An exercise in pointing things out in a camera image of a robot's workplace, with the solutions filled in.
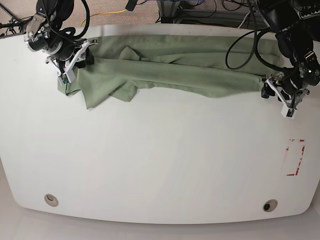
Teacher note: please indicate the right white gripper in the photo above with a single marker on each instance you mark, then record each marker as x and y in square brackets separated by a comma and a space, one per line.
[70, 57]

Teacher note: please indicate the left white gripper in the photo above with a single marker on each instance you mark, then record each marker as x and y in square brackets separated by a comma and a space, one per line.
[272, 87]

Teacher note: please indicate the green T-shirt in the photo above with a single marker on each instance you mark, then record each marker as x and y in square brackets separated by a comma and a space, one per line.
[211, 66]

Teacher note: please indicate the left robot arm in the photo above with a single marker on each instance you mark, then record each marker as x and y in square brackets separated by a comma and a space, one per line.
[295, 43]

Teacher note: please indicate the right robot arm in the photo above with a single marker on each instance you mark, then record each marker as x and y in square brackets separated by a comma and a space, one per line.
[45, 33]

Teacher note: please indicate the red tape rectangle marking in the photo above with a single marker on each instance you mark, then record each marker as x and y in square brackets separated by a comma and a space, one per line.
[293, 156]

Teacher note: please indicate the black tripod stand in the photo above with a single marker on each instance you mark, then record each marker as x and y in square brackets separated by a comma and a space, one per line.
[14, 27]

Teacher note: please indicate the aluminium frame with cables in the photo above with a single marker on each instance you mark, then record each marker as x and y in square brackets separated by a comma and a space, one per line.
[221, 13]

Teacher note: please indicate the right table cable grommet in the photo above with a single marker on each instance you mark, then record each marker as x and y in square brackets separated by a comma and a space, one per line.
[270, 205]

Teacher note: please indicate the table cable grommet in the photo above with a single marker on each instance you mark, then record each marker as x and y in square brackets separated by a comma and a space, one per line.
[51, 200]
[270, 205]

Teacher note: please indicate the left table cable grommet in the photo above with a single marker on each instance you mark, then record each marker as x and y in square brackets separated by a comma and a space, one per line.
[51, 200]

